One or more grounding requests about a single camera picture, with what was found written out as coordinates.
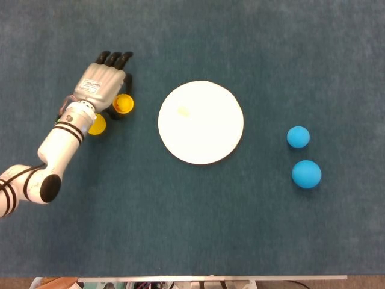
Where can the teal table cloth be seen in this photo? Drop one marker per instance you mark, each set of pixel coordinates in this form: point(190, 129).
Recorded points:
point(180, 225)

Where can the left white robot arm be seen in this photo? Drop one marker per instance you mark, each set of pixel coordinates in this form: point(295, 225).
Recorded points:
point(60, 141)

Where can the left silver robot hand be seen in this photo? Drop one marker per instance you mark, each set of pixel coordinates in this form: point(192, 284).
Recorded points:
point(99, 84)

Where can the small blue ball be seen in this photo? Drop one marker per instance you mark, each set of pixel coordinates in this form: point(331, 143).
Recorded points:
point(297, 137)

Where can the small yellow orange toy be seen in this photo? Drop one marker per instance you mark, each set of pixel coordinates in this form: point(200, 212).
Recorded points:
point(122, 104)

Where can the big blue ball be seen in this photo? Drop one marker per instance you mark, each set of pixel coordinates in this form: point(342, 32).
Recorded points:
point(306, 174)

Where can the white round plate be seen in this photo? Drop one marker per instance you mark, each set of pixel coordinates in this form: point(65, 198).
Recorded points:
point(204, 126)

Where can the yellow fluted cup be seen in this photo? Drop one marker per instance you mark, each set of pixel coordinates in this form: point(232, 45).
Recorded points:
point(124, 112)

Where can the big yellow ball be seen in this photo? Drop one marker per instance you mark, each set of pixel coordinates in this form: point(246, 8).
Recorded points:
point(99, 125)

